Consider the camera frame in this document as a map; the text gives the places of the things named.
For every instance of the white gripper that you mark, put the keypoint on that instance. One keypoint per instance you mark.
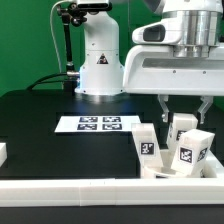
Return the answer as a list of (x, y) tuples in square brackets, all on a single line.
[(154, 70)]

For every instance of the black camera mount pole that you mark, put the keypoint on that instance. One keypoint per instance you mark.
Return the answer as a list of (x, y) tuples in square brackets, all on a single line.
[(70, 15)]

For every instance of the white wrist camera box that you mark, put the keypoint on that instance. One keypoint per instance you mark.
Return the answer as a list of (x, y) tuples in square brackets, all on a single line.
[(165, 32)]

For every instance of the white round stool seat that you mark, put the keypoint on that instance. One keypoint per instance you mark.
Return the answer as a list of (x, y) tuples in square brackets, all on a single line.
[(166, 171)]

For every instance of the white sheet with tags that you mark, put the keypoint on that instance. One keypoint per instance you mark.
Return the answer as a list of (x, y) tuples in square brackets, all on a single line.
[(72, 124)]

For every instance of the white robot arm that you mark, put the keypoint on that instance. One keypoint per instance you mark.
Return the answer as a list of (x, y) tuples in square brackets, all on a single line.
[(179, 55)]

